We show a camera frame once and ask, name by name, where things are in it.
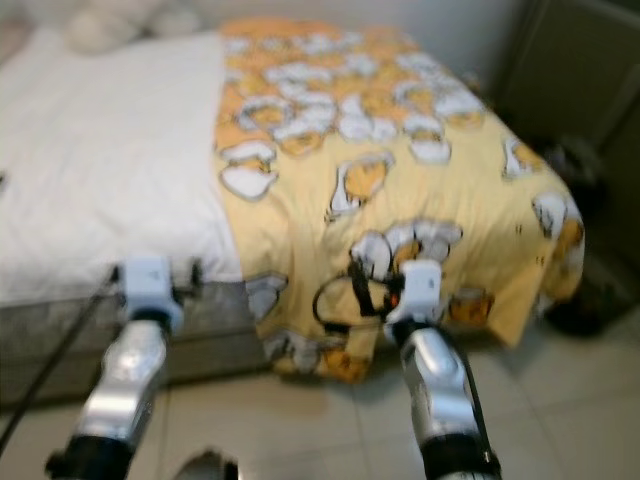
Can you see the white quilted mattress cover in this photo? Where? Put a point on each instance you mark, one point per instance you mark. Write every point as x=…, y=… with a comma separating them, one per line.
x=110, y=170

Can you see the grey quilted mattress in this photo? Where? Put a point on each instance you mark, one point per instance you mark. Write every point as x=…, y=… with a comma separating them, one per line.
x=60, y=345

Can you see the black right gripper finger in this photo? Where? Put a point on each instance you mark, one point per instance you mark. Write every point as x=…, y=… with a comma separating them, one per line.
x=357, y=285

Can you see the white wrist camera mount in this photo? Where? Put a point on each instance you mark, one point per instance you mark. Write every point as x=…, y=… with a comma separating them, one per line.
x=418, y=288
x=150, y=285

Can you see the black trash bag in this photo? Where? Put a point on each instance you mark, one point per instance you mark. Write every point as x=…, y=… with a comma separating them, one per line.
x=610, y=230

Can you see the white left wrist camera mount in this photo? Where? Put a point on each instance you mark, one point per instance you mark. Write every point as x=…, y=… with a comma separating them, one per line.
x=150, y=285

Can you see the grey-green wardrobe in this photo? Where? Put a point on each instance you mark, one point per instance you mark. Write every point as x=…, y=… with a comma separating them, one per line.
x=575, y=80

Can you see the yellow cartoon print blanket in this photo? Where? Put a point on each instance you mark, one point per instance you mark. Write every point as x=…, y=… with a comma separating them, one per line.
x=400, y=190

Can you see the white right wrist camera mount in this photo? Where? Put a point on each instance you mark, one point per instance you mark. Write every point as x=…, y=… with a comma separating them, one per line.
x=418, y=288

